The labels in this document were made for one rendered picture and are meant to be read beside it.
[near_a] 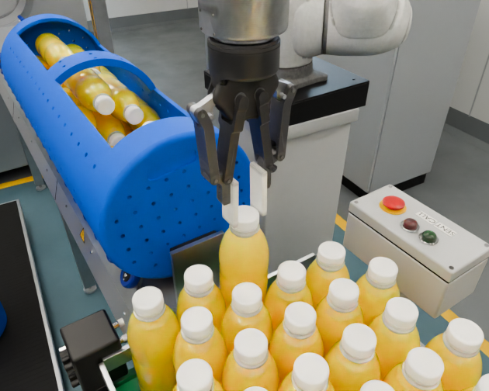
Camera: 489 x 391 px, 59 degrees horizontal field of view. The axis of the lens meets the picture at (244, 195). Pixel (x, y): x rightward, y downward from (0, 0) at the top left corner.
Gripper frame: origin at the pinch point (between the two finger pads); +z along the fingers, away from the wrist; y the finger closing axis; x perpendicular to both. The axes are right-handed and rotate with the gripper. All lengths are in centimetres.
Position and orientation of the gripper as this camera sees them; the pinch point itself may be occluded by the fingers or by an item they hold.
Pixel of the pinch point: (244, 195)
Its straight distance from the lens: 56.1
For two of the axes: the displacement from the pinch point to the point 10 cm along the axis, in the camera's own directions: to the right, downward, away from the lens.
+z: 0.0, 8.1, 5.9
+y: -8.4, 3.3, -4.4
